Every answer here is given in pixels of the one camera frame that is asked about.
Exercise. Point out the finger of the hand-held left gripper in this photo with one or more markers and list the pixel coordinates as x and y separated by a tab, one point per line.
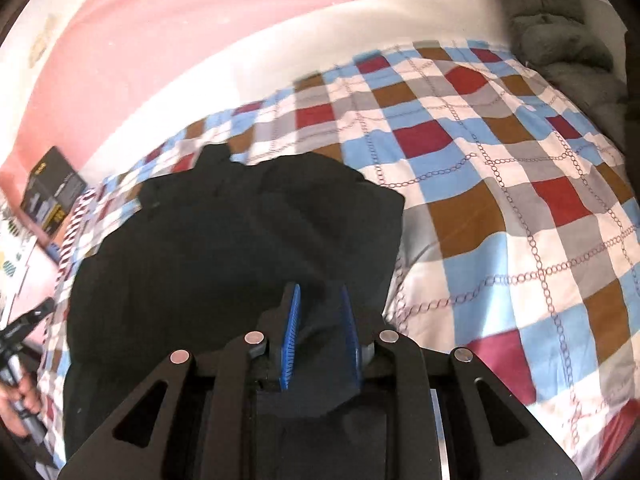
36	312

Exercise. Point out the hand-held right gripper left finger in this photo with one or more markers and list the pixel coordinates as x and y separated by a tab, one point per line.
290	335

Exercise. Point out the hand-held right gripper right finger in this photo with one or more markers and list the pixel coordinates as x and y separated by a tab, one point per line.
351	340

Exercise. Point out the black garment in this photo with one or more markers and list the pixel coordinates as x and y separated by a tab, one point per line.
225	240

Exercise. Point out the person's left hand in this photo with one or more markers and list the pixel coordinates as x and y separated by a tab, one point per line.
22	405

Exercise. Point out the white patterned paper sheet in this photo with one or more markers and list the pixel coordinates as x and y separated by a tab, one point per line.
15	260

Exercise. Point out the black cardboard box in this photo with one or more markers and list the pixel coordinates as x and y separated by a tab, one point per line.
50	192

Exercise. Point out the checked bed blanket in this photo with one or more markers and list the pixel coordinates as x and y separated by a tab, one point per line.
500	220

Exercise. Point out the grey quilted blanket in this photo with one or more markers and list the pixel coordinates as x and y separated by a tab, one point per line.
560	35

